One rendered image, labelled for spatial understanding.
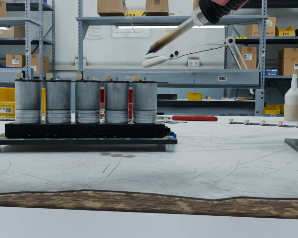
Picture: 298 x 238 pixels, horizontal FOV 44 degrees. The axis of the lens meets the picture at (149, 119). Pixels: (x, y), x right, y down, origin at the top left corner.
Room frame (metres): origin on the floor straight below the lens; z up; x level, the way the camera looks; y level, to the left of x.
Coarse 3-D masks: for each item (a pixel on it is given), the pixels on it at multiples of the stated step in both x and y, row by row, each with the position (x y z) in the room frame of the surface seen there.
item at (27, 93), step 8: (16, 88) 0.34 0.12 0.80; (24, 88) 0.34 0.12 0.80; (32, 88) 0.34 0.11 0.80; (40, 88) 0.35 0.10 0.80; (16, 96) 0.34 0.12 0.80; (24, 96) 0.34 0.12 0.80; (32, 96) 0.34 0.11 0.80; (40, 96) 0.35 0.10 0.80; (16, 104) 0.34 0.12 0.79; (24, 104) 0.34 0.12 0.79; (32, 104) 0.34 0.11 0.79; (40, 104) 0.35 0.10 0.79; (16, 112) 0.34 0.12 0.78; (24, 112) 0.34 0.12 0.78; (32, 112) 0.34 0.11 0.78; (40, 112) 0.35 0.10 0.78; (16, 120) 0.34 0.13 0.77; (24, 120) 0.34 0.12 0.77; (32, 120) 0.34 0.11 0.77; (40, 120) 0.35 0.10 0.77
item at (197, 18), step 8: (192, 16) 0.31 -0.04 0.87; (200, 16) 0.31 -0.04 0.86; (184, 24) 0.32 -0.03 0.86; (192, 24) 0.32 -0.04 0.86; (200, 24) 0.31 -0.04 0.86; (176, 32) 0.33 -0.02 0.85; (184, 32) 0.33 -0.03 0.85; (160, 40) 0.34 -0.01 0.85; (168, 40) 0.33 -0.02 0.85; (152, 48) 0.34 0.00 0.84; (160, 48) 0.34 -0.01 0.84
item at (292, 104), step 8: (296, 80) 0.71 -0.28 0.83; (296, 88) 0.71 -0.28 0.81; (288, 96) 0.71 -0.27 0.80; (296, 96) 0.70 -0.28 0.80; (288, 104) 0.71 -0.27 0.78; (296, 104) 0.70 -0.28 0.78; (288, 112) 0.71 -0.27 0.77; (296, 112) 0.70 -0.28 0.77; (288, 120) 0.71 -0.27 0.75; (296, 120) 0.70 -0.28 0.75
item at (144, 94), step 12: (144, 84) 0.35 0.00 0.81; (156, 84) 0.36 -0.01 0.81; (144, 96) 0.35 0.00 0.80; (156, 96) 0.36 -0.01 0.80; (132, 108) 0.36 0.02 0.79; (144, 108) 0.35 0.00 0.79; (156, 108) 0.36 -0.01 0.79; (132, 120) 0.36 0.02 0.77; (144, 120) 0.35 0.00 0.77; (156, 120) 0.36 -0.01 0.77
